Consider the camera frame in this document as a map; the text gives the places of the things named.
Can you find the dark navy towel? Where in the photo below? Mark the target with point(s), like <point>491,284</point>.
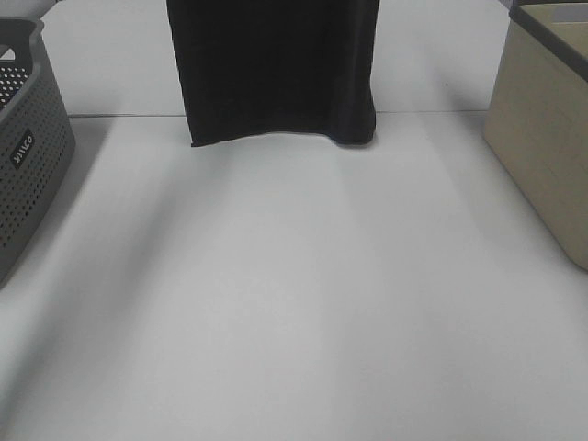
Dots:
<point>248,68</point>

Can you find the beige storage box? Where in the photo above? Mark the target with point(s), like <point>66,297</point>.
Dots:
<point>537,121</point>

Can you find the grey perforated plastic basket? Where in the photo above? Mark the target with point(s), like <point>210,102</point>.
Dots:
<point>37,140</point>

